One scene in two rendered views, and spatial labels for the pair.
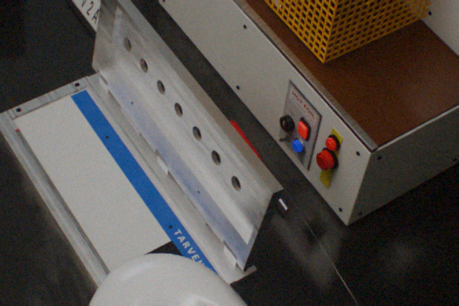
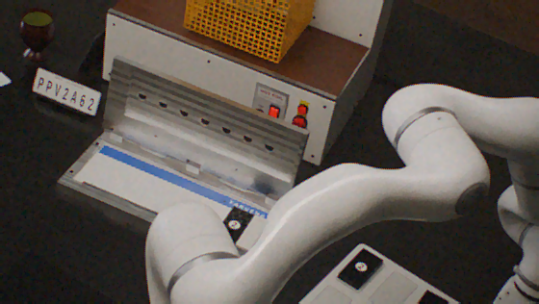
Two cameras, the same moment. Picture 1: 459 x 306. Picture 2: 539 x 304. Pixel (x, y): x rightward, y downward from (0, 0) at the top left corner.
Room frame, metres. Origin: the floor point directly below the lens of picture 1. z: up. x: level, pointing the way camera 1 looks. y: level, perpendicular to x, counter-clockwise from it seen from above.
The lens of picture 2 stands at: (-0.70, 0.97, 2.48)
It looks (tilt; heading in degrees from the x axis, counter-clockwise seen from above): 40 degrees down; 324
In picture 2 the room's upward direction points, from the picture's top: 12 degrees clockwise
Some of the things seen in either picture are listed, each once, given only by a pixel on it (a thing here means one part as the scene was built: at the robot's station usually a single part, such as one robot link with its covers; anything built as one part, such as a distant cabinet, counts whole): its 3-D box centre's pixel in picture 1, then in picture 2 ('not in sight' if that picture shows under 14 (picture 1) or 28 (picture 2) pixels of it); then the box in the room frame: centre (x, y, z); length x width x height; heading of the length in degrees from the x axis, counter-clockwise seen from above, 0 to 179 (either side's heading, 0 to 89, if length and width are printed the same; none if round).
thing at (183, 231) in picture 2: not in sight; (191, 283); (0.25, 0.38, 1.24); 0.19 x 0.12 x 0.24; 174
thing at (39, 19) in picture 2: not in sight; (37, 36); (1.29, 0.27, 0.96); 0.09 x 0.09 x 0.11
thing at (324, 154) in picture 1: (326, 160); (298, 123); (0.77, -0.14, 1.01); 0.03 x 0.02 x 0.03; 39
